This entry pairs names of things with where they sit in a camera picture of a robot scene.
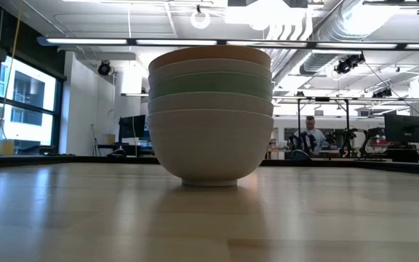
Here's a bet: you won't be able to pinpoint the seated person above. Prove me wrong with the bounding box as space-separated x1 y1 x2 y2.
295 115 329 156

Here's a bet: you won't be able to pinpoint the large white ribbed bowl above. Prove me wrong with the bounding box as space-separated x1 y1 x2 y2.
146 108 275 188

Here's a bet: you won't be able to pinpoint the long ceiling light bar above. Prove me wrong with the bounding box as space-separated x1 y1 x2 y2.
36 36 419 52

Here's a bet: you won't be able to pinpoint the black background robot arms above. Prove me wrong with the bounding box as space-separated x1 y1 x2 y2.
325 127 374 158

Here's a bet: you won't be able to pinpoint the yellow container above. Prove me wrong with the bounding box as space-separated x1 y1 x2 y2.
0 140 15 156

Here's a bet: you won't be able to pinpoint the small black monitor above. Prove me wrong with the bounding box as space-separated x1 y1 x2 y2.
118 114 147 140

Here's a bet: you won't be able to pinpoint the white ceiling ring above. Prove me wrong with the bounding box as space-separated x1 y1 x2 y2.
190 8 212 31

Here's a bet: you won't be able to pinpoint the silver ceiling duct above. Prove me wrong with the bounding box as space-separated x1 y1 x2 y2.
298 0 381 76

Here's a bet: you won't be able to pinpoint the small white ribbed bowl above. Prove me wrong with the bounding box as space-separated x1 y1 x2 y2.
148 57 273 88

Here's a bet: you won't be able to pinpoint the yellow cable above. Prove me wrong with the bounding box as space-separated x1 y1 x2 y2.
0 0 23 143

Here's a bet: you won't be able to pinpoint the red storage boxes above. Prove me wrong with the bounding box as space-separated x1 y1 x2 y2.
368 127 388 147

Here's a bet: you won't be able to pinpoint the pale green bowl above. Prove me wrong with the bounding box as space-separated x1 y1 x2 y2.
148 71 274 102

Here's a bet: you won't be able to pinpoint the medium white bowl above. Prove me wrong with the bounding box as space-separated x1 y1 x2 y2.
147 91 275 117

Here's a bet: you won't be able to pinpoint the tan orange bowl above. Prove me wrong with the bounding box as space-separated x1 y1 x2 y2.
148 44 272 74

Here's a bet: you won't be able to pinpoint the black dome-shaped object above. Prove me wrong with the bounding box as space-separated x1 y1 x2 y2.
290 149 311 162

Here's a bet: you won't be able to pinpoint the large black monitor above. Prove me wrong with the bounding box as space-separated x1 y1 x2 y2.
383 114 419 145

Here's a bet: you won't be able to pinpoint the black metal stand frame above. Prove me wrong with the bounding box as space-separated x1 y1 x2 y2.
296 97 351 154

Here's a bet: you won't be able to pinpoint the black overhead rig camera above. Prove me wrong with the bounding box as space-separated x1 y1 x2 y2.
334 53 367 76

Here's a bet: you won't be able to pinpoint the black table edge rail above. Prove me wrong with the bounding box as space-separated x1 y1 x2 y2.
0 154 419 178

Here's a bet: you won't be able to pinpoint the black ceiling-mounted device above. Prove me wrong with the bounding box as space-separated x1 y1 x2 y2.
97 60 113 77

